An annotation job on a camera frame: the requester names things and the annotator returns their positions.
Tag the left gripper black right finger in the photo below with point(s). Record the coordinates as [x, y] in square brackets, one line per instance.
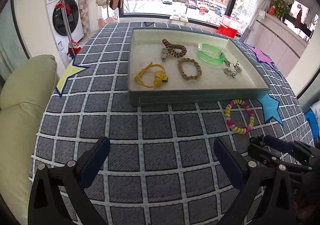
[277, 205]

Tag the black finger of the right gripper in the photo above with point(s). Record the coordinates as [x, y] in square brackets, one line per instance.
[270, 160]
[300, 151]

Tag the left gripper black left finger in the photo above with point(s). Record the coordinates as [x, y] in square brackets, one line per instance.
[46, 205]

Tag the green translucent bangle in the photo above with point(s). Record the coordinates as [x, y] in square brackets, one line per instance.
[210, 54]

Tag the black claw hair clip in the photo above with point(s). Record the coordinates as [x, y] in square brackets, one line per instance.
[258, 140]

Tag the silver star hair pin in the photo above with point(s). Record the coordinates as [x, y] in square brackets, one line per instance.
[227, 63]

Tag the teal jewelry tray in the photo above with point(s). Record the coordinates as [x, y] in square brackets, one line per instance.
[183, 77]

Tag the green sofa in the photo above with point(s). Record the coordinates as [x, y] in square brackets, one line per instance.
[24, 98]

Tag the red bucket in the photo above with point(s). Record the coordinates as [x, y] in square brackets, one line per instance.
[229, 26]

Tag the potted green plant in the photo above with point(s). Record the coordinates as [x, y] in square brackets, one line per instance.
[279, 9]

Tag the small wooden stool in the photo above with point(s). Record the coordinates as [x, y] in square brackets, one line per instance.
[179, 19]

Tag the red mop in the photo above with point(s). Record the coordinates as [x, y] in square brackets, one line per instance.
[73, 46]

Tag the white washing machine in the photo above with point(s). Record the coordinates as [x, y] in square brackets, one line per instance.
[58, 12]

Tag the slipper rack stand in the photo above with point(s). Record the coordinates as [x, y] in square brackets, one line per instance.
[106, 4]

